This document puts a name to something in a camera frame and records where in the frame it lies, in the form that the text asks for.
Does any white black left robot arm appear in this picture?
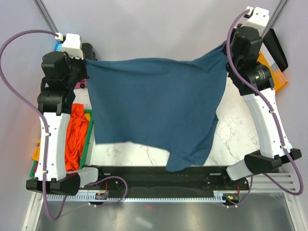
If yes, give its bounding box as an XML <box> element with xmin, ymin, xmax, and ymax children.
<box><xmin>26</xmin><ymin>51</ymin><xmax>106</xmax><ymax>196</ymax></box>

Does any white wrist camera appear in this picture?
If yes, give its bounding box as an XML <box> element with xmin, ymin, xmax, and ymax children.
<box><xmin>243</xmin><ymin>6</ymin><xmax>270</xmax><ymax>35</ymax></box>
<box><xmin>55</xmin><ymin>33</ymin><xmax>84</xmax><ymax>59</ymax></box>

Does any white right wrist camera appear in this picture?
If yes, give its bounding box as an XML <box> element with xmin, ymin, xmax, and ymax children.
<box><xmin>243</xmin><ymin>6</ymin><xmax>270</xmax><ymax>35</ymax></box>

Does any yellow t shirt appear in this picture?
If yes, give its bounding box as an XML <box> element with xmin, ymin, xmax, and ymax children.
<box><xmin>31</xmin><ymin>139</ymin><xmax>41</xmax><ymax>162</ymax></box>

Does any white slotted cable duct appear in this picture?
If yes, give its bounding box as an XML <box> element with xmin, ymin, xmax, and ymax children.
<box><xmin>45</xmin><ymin>190</ymin><xmax>241</xmax><ymax>202</ymax></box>

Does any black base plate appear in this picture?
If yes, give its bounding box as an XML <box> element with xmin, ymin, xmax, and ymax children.
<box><xmin>85</xmin><ymin>166</ymin><xmax>249</xmax><ymax>197</ymax></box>

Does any blue t shirt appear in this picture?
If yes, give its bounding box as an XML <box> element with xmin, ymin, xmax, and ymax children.
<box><xmin>87</xmin><ymin>46</ymin><xmax>227</xmax><ymax>172</ymax></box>

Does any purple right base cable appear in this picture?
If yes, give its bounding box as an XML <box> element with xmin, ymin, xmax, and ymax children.
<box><xmin>222</xmin><ymin>174</ymin><xmax>254</xmax><ymax>209</ymax></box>

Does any treehouse paperback book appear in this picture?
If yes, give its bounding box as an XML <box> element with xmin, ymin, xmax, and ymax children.
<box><xmin>55</xmin><ymin>43</ymin><xmax>62</xmax><ymax>51</ymax></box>

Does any green plastic crate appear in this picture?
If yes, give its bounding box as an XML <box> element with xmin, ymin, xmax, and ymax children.
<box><xmin>29</xmin><ymin>109</ymin><xmax>93</xmax><ymax>178</ymax></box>

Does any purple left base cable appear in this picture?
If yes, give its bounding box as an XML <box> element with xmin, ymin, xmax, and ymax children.
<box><xmin>89</xmin><ymin>176</ymin><xmax>128</xmax><ymax>207</ymax></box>

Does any white grey document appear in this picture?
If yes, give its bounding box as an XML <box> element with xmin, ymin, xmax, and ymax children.
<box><xmin>259</xmin><ymin>44</ymin><xmax>279</xmax><ymax>72</ymax></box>

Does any black pink drawer unit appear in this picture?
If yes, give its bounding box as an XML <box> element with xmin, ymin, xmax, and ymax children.
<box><xmin>75</xmin><ymin>43</ymin><xmax>98</xmax><ymax>89</ymax></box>

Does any orange t shirt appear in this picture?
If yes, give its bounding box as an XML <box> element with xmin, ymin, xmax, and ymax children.
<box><xmin>64</xmin><ymin>103</ymin><xmax>90</xmax><ymax>171</ymax></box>

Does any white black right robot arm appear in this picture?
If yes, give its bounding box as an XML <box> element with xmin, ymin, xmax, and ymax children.
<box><xmin>220</xmin><ymin>26</ymin><xmax>302</xmax><ymax>190</ymax></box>

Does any orange folder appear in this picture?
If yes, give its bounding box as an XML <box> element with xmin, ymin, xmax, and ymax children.
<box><xmin>258</xmin><ymin>58</ymin><xmax>288</xmax><ymax>93</ymax></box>

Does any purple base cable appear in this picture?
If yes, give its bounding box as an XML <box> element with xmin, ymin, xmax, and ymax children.
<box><xmin>89</xmin><ymin>176</ymin><xmax>128</xmax><ymax>207</ymax></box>
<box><xmin>222</xmin><ymin>174</ymin><xmax>254</xmax><ymax>209</ymax></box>

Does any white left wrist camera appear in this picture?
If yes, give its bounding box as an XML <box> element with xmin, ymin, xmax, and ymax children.
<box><xmin>55</xmin><ymin>33</ymin><xmax>84</xmax><ymax>59</ymax></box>

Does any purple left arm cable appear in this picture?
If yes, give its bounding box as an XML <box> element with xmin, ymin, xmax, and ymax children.
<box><xmin>0</xmin><ymin>29</ymin><xmax>67</xmax><ymax>221</ymax></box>

